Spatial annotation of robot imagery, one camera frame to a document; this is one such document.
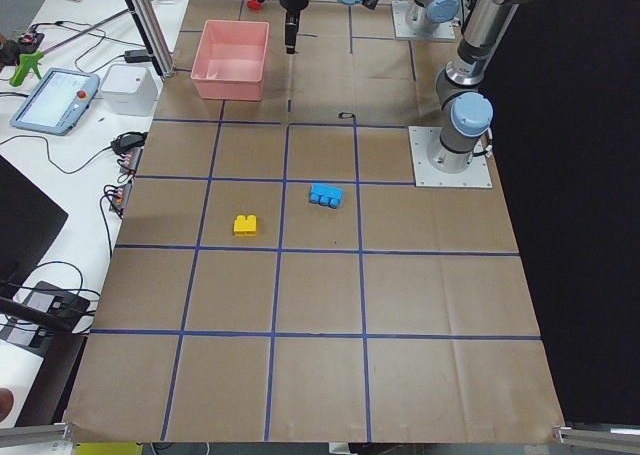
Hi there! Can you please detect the blue three-stud block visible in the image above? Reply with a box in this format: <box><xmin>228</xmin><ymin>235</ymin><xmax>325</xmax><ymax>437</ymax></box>
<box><xmin>309</xmin><ymin>183</ymin><xmax>343</xmax><ymax>209</ymax></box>

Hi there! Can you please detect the green plastic clamp tool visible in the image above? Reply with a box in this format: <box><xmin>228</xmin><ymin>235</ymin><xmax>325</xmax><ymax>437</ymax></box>
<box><xmin>9</xmin><ymin>51</ymin><xmax>44</xmax><ymax>87</ymax></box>

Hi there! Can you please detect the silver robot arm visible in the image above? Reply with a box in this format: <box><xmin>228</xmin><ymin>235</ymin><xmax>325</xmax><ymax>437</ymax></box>
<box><xmin>337</xmin><ymin>0</ymin><xmax>531</xmax><ymax>174</ymax></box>
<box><xmin>405</xmin><ymin>0</ymin><xmax>475</xmax><ymax>34</ymax></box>

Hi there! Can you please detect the yellow two-stud block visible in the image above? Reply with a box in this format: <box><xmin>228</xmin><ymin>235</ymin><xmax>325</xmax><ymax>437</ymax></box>
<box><xmin>233</xmin><ymin>214</ymin><xmax>258</xmax><ymax>237</ymax></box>

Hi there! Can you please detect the brown paper table mat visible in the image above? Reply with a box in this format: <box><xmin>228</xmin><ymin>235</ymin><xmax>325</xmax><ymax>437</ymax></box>
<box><xmin>65</xmin><ymin>0</ymin><xmax>562</xmax><ymax>443</ymax></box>

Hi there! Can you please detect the aluminium frame post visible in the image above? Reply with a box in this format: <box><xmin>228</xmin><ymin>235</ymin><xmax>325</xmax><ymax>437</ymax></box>
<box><xmin>124</xmin><ymin>0</ymin><xmax>175</xmax><ymax>79</ymax></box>

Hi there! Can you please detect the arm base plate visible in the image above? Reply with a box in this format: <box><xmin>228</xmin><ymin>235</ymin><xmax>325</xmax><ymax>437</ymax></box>
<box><xmin>392</xmin><ymin>0</ymin><xmax>461</xmax><ymax>42</ymax></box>
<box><xmin>408</xmin><ymin>126</ymin><xmax>493</xmax><ymax>189</ymax></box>

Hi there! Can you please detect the pink plastic box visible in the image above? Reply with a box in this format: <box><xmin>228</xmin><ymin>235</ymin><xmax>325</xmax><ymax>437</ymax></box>
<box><xmin>190</xmin><ymin>20</ymin><xmax>270</xmax><ymax>102</ymax></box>

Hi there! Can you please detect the black power adapter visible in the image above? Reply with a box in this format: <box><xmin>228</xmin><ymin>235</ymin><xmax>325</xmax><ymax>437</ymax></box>
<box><xmin>123</xmin><ymin>50</ymin><xmax>151</xmax><ymax>64</ymax></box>

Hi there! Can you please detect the blue teach pendant tablet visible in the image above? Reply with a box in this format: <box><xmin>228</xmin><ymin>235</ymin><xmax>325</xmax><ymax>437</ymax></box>
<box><xmin>10</xmin><ymin>68</ymin><xmax>101</xmax><ymax>136</ymax></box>

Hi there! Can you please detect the black monitor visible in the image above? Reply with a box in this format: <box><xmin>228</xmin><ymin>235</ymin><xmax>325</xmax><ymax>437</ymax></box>
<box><xmin>1</xmin><ymin>157</ymin><xmax>68</xmax><ymax>284</ymax></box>

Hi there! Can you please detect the white cube device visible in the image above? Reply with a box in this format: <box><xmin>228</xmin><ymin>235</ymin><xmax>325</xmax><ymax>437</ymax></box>
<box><xmin>100</xmin><ymin>64</ymin><xmax>158</xmax><ymax>117</ymax></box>

